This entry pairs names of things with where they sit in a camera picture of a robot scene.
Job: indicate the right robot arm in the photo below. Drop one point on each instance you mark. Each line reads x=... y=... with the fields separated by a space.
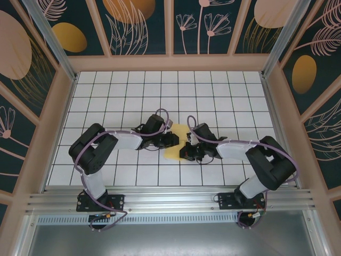
x=231 y=150

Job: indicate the yellow cloth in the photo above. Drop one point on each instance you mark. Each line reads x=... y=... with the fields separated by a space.
x=173 y=154

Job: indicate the aluminium table side rail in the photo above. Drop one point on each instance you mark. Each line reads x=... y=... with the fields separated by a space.
x=277 y=128

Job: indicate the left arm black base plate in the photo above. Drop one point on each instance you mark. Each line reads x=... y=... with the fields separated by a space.
x=117 y=202

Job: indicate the aluminium corner post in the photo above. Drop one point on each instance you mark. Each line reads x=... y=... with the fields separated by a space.
x=53 y=40
x=282 y=37

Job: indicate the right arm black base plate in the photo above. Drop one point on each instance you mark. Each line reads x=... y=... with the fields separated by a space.
x=226 y=202

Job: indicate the grey metal panel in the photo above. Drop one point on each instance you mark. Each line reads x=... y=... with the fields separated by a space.
x=170 y=240

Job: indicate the wide aluminium base rail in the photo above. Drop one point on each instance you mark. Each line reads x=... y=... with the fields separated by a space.
x=170 y=200

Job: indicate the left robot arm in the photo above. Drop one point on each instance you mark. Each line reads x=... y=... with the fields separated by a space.
x=125 y=142

